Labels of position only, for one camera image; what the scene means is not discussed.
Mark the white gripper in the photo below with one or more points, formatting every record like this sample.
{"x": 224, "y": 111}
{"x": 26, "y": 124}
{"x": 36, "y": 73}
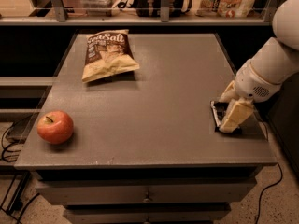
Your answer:
{"x": 251, "y": 84}

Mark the black rxbar chocolate bar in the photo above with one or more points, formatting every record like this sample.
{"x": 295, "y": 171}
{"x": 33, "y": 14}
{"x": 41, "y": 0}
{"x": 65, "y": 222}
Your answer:
{"x": 218, "y": 110}

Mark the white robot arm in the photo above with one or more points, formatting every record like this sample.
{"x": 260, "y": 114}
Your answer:
{"x": 261, "y": 76}

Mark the brown sea salt chip bag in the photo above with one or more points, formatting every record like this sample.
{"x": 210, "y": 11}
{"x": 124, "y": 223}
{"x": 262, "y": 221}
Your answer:
{"x": 108, "y": 53}

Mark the grey cabinet with drawers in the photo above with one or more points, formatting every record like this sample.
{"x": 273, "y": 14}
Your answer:
{"x": 147, "y": 133}

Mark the upper drawer knob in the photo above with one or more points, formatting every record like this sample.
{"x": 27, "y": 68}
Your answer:
{"x": 147, "y": 199}

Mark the red apple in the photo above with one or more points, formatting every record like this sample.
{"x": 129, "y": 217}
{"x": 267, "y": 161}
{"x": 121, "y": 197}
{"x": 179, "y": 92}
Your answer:
{"x": 55, "y": 127}

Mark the metal shelf rail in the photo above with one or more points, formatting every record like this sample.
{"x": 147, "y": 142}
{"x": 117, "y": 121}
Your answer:
{"x": 54, "y": 12}

